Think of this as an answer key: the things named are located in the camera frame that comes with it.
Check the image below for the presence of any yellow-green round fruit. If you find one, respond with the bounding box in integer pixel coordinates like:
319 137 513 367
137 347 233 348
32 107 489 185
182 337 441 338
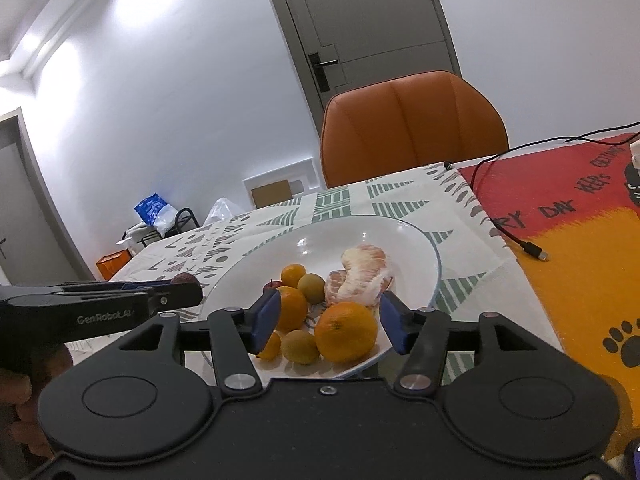
281 329 321 365
297 273 326 305

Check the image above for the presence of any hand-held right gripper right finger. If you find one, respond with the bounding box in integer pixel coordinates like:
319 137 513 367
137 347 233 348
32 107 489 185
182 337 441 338
378 291 566 392

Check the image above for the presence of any orange box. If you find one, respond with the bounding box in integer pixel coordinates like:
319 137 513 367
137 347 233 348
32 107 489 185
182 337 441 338
96 250 133 282

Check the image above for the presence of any large orange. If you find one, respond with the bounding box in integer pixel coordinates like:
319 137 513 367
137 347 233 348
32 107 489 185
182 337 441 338
314 301 379 365
274 286 310 335

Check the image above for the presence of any person's left hand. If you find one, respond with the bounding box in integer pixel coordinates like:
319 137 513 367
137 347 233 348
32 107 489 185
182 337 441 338
0 345 73 461

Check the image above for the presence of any black door handle lock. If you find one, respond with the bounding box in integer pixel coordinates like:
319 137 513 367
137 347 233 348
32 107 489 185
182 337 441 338
307 52 339 92

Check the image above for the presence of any brown cardboard sheet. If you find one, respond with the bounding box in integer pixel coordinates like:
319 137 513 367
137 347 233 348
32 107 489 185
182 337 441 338
251 179 293 207

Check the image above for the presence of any red and orange mat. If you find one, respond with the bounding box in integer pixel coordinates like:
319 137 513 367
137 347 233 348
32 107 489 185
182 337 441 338
457 132 640 466

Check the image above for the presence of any small orange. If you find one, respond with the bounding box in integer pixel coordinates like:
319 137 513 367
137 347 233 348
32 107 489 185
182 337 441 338
256 331 283 361
280 263 307 288

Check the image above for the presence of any orange leather chair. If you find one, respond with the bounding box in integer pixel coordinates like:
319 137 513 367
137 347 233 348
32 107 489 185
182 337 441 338
320 71 510 189

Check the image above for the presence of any patterned white tablecloth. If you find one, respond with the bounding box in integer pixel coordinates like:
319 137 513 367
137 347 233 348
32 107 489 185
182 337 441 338
65 162 526 391

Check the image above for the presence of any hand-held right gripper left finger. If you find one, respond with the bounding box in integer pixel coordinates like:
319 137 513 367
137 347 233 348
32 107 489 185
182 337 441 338
116 289 282 392

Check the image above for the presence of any blue plastic bag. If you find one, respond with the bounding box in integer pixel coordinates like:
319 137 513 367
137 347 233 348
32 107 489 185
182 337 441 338
133 193 178 236

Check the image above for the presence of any grey door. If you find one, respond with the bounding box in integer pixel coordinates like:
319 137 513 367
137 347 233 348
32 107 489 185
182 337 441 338
0 107 98 286
260 0 463 138

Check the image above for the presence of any white wall panel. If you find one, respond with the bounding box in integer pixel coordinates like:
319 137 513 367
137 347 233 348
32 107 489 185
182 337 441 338
243 157 317 209

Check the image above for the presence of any white plate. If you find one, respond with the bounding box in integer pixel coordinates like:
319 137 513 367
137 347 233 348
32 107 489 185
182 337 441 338
199 215 443 380

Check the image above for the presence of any clear plastic bag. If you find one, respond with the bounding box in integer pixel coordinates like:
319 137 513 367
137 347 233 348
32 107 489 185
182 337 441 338
205 197 246 226

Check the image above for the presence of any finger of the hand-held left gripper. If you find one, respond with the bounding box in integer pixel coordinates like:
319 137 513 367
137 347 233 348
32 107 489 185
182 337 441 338
50 281 173 295
145 282 203 318

